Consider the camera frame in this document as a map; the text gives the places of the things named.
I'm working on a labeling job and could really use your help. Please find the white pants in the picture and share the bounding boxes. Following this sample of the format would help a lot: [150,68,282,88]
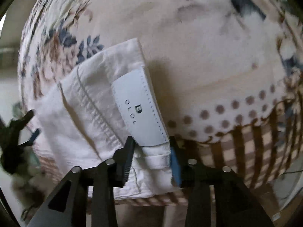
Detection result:
[32,38,179,200]

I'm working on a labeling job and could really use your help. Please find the floral bed cover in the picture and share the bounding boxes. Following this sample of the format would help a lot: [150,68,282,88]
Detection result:
[17,0,303,209]

